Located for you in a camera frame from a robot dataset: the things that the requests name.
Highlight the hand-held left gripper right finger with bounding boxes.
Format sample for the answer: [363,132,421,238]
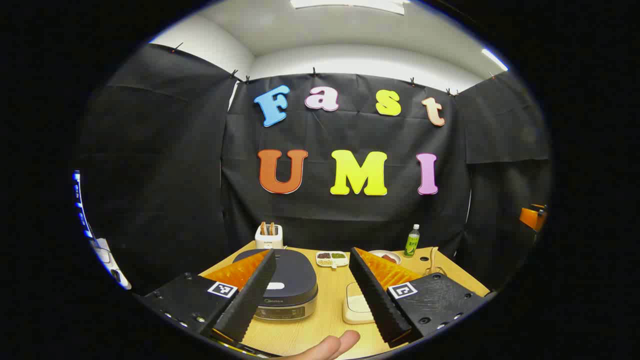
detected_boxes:
[349,247,488,349]

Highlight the white toaster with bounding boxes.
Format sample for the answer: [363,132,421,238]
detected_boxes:
[254,224,284,250]

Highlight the computer monitor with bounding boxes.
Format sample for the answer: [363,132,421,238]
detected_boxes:
[71,170,96,241]

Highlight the black backdrop cloth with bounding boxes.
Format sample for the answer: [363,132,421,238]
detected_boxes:
[75,42,553,296]

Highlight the white round plate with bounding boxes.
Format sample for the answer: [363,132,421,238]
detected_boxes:
[367,249,402,266]

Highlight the white divided bean dish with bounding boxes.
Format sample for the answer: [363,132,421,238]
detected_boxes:
[315,251,349,270]

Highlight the white side table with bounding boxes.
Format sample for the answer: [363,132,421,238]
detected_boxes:
[92,237,132,291]

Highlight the small ceiling light panel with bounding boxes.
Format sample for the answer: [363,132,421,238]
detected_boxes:
[481,47,509,72]

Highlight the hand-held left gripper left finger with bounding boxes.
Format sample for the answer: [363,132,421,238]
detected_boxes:
[140,249,277,346]

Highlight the dark grey rice cooker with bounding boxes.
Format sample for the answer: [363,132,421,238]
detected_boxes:
[231,248,319,322]

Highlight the clear box of rice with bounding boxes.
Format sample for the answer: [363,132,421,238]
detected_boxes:
[342,281,376,325]

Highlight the large ceiling light panel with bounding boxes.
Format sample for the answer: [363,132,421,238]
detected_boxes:
[290,0,407,16]

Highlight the green label tea bottle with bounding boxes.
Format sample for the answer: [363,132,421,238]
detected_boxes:
[404,224,421,258]

